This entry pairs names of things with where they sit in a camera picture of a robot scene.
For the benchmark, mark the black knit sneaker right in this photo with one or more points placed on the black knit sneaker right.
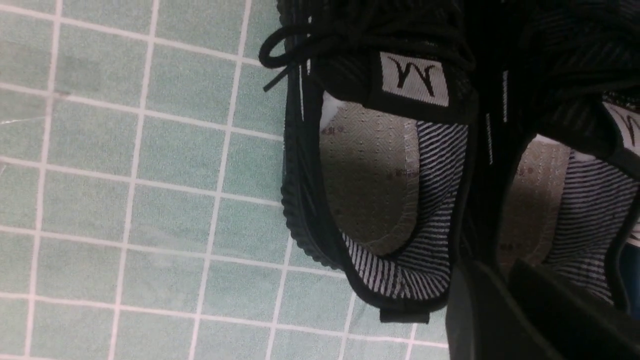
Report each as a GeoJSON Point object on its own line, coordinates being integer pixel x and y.
{"type": "Point", "coordinates": [567, 72]}

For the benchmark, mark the green checkered floor mat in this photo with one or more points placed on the green checkered floor mat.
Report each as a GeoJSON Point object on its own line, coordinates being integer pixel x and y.
{"type": "Point", "coordinates": [141, 213]}

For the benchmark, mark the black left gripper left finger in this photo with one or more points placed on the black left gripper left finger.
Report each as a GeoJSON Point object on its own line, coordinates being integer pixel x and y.
{"type": "Point", "coordinates": [484, 322]}

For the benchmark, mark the black knit sneaker left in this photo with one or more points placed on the black knit sneaker left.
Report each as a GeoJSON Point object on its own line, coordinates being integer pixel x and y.
{"type": "Point", "coordinates": [403, 58]}

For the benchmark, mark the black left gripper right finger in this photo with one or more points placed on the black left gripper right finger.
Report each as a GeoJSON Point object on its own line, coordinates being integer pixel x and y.
{"type": "Point", "coordinates": [579, 325]}

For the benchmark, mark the black knit sneaker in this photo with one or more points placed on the black knit sneaker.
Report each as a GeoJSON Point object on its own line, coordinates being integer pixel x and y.
{"type": "Point", "coordinates": [403, 58]}
{"type": "Point", "coordinates": [567, 72]}

